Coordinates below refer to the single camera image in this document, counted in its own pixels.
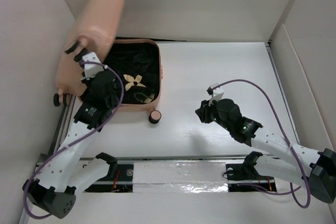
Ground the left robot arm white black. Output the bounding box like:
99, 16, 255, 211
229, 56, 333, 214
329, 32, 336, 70
23, 69, 124, 219

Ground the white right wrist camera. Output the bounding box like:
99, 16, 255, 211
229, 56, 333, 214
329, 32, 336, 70
207, 83, 224, 105

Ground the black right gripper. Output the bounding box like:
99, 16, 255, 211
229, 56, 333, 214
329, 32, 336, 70
195, 95, 232, 132

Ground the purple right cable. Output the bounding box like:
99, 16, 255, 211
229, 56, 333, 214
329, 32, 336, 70
212, 79, 313, 209

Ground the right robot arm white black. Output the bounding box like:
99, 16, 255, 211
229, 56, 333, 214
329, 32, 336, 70
195, 99, 335, 204

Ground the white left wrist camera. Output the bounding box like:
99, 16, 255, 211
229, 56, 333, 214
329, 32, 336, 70
80, 52, 104, 81

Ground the purple cable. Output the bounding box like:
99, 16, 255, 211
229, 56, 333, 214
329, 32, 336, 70
23, 60, 124, 219
212, 79, 313, 209

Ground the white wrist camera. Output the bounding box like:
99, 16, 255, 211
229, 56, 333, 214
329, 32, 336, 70
80, 52, 104, 81
207, 83, 224, 105

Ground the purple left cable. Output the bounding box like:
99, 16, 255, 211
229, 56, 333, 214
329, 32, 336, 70
23, 60, 124, 219

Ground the black towel with beige flowers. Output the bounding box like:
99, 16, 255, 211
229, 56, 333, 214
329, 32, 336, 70
104, 42, 160, 105

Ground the pink hard-shell suitcase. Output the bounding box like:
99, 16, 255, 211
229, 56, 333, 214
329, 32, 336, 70
53, 0, 163, 124

